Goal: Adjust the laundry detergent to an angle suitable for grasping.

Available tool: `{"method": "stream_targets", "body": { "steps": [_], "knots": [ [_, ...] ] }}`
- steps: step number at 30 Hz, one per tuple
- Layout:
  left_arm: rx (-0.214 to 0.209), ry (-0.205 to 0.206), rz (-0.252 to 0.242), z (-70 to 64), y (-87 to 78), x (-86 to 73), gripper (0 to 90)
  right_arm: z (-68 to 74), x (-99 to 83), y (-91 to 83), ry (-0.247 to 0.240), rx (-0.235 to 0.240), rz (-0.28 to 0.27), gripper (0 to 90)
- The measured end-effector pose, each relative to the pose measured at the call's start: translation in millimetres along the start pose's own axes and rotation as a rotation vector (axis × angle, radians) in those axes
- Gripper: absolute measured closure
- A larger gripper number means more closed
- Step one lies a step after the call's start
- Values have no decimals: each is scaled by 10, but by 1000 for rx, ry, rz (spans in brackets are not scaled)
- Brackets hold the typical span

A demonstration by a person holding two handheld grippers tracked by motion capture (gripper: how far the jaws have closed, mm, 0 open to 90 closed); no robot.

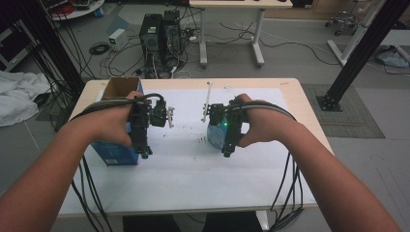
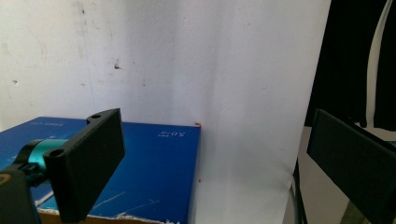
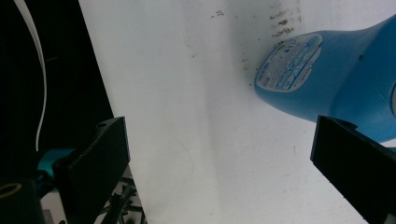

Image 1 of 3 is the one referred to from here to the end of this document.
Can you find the grey floor mat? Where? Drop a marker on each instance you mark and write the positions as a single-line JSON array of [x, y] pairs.
[[361, 119]]

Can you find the black computer tower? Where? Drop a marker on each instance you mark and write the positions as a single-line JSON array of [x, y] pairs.
[[172, 35], [150, 38]]

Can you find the small dark screws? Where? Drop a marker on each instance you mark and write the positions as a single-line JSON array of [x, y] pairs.
[[201, 139]]

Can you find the black aluminium post with base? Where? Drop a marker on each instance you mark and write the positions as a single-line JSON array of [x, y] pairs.
[[364, 48]]

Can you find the white table mat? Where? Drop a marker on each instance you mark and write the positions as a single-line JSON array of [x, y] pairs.
[[187, 174]]

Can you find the white-legged desk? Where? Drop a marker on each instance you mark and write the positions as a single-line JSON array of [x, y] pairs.
[[238, 4]]

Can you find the person's dark trousers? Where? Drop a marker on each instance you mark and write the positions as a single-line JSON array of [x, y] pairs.
[[151, 224]]

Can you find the open blue cardboard box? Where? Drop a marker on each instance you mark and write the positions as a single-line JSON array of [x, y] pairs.
[[121, 87]]

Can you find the person's left hand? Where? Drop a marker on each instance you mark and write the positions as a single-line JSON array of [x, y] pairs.
[[111, 124]]

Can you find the white cloth heap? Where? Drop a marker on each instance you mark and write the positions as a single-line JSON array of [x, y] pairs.
[[19, 93]]

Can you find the white stand frame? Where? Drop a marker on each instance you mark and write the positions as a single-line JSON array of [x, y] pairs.
[[353, 42]]

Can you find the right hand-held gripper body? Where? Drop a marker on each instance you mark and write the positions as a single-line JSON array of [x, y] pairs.
[[232, 129]]

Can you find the blue-grey cloth bag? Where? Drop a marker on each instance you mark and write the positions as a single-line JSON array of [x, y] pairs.
[[393, 58]]

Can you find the person's right hand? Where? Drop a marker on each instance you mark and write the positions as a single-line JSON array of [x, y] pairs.
[[266, 124]]

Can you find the round white table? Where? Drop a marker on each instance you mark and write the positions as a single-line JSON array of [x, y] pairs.
[[80, 11]]

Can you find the blue and white round container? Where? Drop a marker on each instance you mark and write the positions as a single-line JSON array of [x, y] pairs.
[[215, 135]]

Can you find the small white device box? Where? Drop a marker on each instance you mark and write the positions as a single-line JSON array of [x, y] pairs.
[[117, 39]]

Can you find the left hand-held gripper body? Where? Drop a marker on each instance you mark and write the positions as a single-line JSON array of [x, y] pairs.
[[140, 124]]

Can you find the office chair wheel base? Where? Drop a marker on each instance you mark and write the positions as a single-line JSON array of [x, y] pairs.
[[343, 21]]

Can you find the light wooden table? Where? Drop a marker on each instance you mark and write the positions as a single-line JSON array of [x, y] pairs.
[[293, 84]]

